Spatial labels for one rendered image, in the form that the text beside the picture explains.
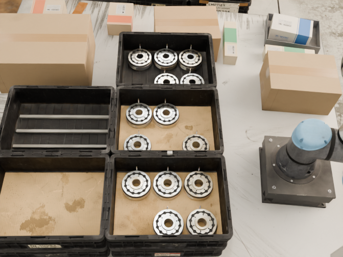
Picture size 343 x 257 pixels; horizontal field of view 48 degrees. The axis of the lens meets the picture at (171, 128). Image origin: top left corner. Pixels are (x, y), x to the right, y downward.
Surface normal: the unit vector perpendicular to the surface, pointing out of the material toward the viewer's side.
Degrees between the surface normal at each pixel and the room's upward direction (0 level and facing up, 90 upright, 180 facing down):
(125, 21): 0
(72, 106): 0
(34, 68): 90
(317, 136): 9
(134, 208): 0
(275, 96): 90
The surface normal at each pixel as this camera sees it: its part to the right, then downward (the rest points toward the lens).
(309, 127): -0.12, -0.55
